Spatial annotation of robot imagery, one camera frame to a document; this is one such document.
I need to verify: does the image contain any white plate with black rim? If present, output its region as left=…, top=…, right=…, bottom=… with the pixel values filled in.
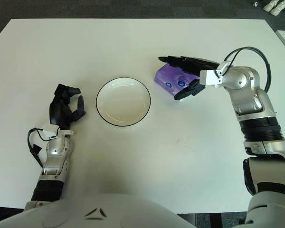
left=95, top=76, right=152, bottom=127

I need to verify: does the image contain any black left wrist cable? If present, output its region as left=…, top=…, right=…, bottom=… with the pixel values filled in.
left=27, top=127, right=60, bottom=167

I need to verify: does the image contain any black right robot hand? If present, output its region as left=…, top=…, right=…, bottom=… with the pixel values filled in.
left=158, top=55, right=220, bottom=101

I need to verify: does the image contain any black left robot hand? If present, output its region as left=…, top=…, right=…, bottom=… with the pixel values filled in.
left=49, top=83, right=87, bottom=131

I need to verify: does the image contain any purple tissue paper pack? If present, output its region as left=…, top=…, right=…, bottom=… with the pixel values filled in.
left=154, top=63, right=201, bottom=100

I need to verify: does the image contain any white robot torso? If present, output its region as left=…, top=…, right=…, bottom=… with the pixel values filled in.
left=0, top=192, right=188, bottom=228

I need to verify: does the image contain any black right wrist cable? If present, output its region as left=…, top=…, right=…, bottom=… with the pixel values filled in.
left=224, top=47, right=273, bottom=92

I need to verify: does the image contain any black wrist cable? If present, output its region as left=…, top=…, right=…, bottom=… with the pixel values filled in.
left=224, top=47, right=273, bottom=92
left=27, top=127, right=60, bottom=167

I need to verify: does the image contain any white shoe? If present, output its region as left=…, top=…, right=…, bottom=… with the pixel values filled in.
left=270, top=0, right=285, bottom=16
left=263, top=0, right=279, bottom=11

